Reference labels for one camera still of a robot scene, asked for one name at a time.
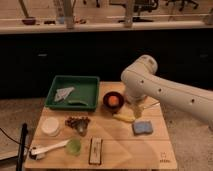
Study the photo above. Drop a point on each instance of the wooden shelf ledge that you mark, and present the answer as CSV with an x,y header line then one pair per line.
x,y
104,27

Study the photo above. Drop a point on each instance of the black pole stand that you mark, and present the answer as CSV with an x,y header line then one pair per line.
x,y
22,147

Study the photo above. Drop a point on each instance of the dark brown bowl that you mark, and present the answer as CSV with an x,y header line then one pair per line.
x,y
113,108

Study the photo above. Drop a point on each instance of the black white rectangular box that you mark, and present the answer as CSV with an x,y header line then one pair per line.
x,y
95,153

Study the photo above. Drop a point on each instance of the orange apple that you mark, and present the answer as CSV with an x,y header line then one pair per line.
x,y
113,100

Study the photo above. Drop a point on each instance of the dark red bowl on shelf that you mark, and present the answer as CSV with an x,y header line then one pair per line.
x,y
29,21

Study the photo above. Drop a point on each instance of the green plastic tray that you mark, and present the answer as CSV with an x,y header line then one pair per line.
x,y
86,89

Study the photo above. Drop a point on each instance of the green small cup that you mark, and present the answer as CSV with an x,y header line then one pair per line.
x,y
73,147

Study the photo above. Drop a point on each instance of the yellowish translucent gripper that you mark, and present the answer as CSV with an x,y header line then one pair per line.
x,y
137,109

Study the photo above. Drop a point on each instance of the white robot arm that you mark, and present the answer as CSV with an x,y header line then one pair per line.
x,y
139,79

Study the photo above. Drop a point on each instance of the grey crumpled cloth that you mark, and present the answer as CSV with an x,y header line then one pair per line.
x,y
63,93

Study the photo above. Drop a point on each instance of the yellow banana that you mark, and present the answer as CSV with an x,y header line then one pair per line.
x,y
124,118

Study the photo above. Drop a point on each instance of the metal spoon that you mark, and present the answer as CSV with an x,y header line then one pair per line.
x,y
151,105

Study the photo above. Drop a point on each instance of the blue sponge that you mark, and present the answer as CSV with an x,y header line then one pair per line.
x,y
142,127

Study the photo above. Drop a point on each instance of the green pepper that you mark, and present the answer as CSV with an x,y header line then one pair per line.
x,y
77,102

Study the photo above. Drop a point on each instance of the white handled brush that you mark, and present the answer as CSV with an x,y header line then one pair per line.
x,y
39,152

